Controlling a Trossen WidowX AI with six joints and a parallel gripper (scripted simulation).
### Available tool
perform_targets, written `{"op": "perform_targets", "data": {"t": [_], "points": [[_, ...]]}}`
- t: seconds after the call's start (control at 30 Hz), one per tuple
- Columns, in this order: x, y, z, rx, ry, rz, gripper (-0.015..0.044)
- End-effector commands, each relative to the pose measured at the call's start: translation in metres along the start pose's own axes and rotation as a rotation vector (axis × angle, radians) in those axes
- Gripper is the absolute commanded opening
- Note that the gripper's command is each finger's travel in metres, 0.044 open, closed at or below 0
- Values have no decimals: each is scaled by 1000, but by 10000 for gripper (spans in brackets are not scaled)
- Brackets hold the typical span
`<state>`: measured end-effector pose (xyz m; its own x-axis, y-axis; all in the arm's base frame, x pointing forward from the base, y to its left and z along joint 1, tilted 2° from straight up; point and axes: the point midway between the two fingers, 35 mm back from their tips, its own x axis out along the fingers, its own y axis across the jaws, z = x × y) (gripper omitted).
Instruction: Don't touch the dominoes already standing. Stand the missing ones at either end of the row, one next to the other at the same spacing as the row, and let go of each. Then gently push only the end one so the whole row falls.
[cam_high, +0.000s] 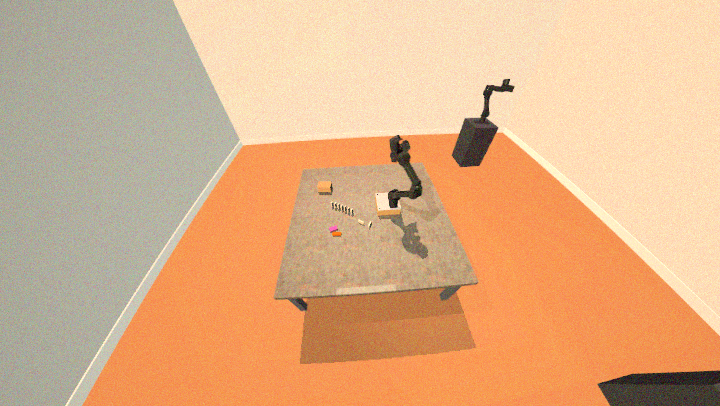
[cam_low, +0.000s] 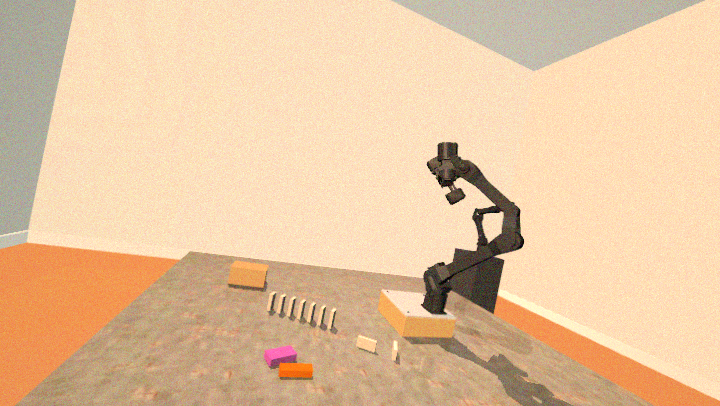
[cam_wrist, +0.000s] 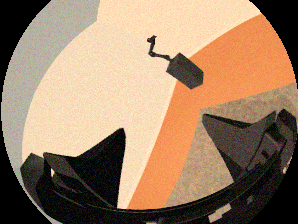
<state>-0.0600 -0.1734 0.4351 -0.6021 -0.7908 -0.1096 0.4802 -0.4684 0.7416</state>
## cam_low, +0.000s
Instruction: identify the pink rectangular block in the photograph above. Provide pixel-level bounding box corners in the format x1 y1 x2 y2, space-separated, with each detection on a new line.
264 345 297 367

